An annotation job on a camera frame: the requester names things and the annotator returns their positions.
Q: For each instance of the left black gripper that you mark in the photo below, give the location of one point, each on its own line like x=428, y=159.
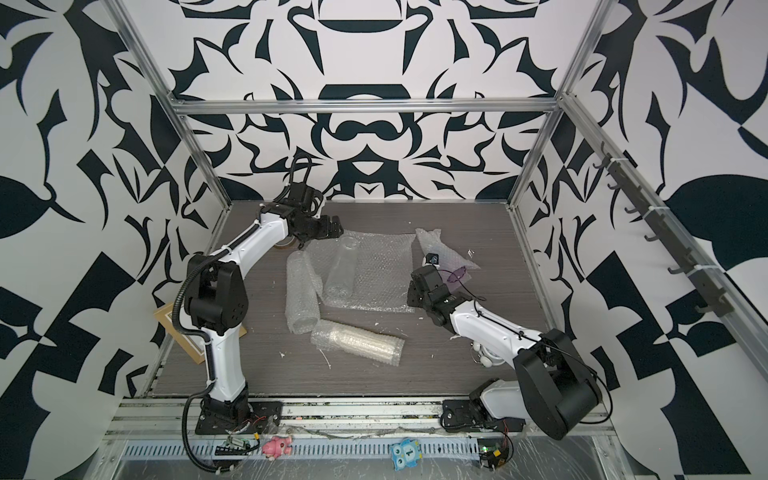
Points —
x=325, y=222

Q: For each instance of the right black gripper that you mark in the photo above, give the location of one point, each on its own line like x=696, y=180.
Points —
x=411, y=294

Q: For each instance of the bubble wrap around vase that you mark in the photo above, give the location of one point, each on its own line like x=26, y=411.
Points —
x=384, y=265

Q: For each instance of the bubble-wrapped roll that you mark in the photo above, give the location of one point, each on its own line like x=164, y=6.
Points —
x=302, y=308

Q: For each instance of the clear glass vase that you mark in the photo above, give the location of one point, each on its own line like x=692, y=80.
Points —
x=340, y=283

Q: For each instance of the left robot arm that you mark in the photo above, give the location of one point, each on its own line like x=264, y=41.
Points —
x=212, y=301

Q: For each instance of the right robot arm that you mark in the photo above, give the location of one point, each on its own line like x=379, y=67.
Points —
x=554, y=387

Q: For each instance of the bubble-wrapped purple item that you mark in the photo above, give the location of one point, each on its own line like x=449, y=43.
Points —
x=455, y=269

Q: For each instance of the front bubble-wrapped cylinder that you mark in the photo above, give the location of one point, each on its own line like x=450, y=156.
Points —
x=329, y=335

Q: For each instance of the brown tape roll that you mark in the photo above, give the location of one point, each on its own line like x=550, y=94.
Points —
x=287, y=243

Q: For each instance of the blue toy figure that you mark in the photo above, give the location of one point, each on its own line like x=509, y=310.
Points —
x=405, y=454

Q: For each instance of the right circuit board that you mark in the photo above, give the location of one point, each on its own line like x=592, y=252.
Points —
x=494, y=455

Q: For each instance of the circuit board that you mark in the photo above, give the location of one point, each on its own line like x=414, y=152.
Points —
x=237, y=447
x=494, y=455

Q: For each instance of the pink toy figure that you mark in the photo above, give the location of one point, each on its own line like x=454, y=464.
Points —
x=277, y=447

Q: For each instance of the left circuit board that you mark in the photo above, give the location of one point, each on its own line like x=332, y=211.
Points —
x=237, y=447

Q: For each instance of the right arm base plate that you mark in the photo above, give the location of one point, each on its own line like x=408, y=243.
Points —
x=472, y=416

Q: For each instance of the wooden picture frame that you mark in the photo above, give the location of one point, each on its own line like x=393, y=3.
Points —
x=193, y=346

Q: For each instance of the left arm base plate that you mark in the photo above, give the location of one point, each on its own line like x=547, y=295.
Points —
x=260, y=417

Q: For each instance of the black hook rail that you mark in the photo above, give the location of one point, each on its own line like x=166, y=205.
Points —
x=688, y=260

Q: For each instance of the white perforated cable duct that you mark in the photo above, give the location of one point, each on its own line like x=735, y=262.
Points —
x=326, y=449

